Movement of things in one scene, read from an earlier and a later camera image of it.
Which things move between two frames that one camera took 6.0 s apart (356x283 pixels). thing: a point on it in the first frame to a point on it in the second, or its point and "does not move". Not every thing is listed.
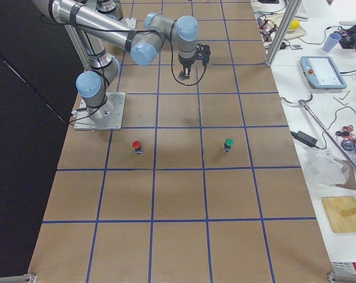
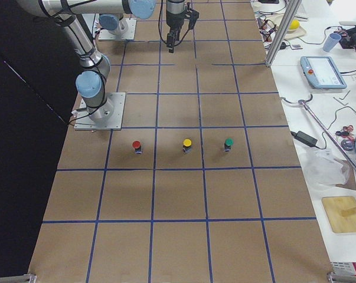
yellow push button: x=186 y=76 to x=187 y=145
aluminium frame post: x=292 y=7 does not move
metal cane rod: x=304 y=103 does not move
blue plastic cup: x=330 y=41 does not move
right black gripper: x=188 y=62 to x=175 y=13
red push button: x=136 y=145 does not move
